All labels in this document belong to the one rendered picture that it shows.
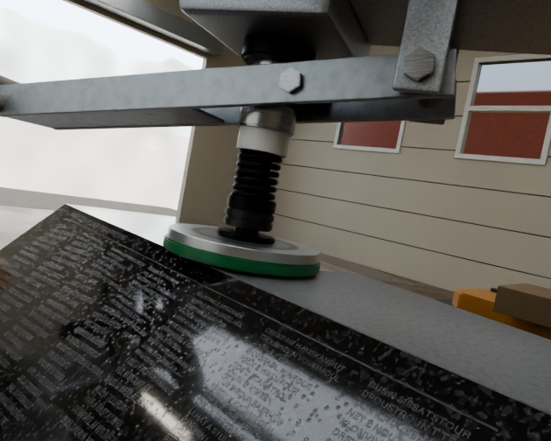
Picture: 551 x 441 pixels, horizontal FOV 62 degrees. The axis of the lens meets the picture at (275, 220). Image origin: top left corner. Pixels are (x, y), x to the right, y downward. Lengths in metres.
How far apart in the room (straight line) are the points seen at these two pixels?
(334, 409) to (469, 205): 6.70
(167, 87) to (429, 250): 6.75
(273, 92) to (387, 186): 7.10
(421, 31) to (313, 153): 8.19
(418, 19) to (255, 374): 0.39
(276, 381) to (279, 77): 0.36
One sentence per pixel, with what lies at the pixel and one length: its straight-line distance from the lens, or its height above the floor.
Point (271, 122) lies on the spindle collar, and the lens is 0.61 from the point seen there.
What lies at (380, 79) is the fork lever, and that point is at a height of 1.07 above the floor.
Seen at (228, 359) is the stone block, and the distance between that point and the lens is 0.45.
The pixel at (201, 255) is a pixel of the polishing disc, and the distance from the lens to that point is 0.56.
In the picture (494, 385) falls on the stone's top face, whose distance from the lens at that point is 0.37.
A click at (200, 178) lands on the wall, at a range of 8.99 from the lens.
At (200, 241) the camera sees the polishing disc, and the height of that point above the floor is 0.85.
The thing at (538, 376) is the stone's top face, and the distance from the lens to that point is 0.43.
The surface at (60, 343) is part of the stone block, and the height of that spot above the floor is 0.70.
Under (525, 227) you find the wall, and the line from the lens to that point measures 6.77.
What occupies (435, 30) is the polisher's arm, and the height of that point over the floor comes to 1.12.
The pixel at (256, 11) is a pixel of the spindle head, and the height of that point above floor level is 1.12.
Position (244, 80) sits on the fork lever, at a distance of 0.61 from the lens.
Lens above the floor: 0.93
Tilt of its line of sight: 3 degrees down
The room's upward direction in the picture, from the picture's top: 11 degrees clockwise
